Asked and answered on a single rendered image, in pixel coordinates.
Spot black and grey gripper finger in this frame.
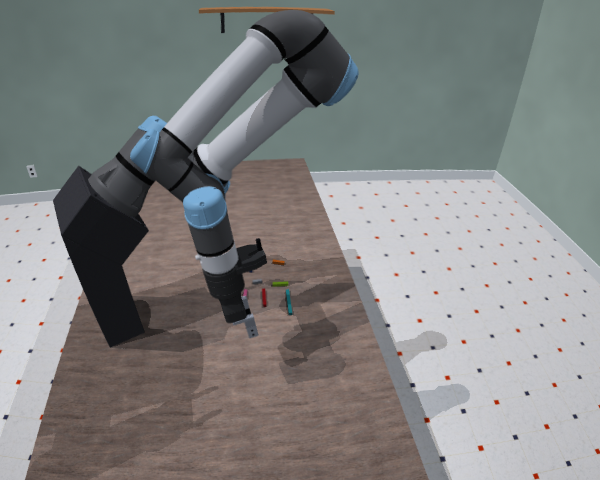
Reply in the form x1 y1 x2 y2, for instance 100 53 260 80
241 296 251 315
233 314 258 338

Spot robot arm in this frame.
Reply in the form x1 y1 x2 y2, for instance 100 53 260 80
88 10 358 257

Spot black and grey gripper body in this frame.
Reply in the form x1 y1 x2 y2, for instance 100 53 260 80
195 238 267 323

